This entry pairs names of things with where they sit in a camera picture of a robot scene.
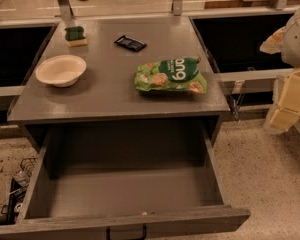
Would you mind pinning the white bowl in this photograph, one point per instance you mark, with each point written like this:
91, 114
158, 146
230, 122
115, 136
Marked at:
61, 71

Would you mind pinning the grey cabinet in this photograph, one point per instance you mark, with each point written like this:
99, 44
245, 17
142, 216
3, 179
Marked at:
106, 90

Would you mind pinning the green rice chip bag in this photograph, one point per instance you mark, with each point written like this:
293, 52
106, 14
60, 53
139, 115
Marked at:
180, 74

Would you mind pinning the green yellow sponge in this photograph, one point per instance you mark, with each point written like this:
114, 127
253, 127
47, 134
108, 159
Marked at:
74, 36

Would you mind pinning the open grey top drawer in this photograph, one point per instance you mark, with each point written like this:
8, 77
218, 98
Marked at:
91, 176

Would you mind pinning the black drawer handle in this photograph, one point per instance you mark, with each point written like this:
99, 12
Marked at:
138, 232

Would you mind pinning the dark blue snack packet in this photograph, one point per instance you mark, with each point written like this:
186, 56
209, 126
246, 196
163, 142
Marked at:
130, 43

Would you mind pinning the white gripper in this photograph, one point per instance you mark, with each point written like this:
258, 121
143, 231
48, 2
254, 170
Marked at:
298, 39

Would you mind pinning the metal post left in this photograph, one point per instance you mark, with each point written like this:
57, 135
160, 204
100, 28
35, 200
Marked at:
65, 10

